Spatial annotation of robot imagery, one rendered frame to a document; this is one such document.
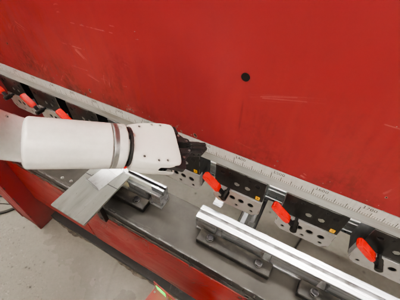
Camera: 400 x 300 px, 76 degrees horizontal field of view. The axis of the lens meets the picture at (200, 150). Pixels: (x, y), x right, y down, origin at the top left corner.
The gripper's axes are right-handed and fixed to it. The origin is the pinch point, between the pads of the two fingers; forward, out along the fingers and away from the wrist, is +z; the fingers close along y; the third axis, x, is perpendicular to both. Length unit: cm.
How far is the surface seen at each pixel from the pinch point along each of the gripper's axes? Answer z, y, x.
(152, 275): 37, 9, -142
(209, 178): 11.2, 0.7, -13.4
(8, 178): -46, -65, -140
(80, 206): -15, -14, -64
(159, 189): 13, -13, -51
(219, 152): 10.9, -2.9, -5.6
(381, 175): 26.0, 17.0, 19.0
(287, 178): 21.2, 9.2, 2.8
